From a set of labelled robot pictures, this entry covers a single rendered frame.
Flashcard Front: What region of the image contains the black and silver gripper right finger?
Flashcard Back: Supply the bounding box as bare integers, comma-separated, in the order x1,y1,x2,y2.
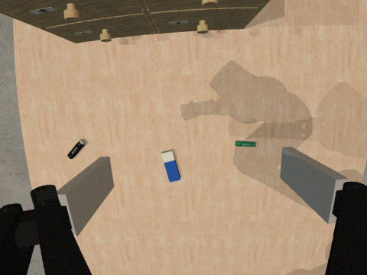
280,147,367,275

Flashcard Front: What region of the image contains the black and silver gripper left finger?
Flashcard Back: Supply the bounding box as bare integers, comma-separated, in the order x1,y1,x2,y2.
0,157,114,275

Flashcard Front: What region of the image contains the black aa battery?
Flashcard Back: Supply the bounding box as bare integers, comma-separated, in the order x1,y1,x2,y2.
67,139,86,159

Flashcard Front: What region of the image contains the blue and white eraser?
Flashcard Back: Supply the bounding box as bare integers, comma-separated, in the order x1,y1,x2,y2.
161,149,180,182

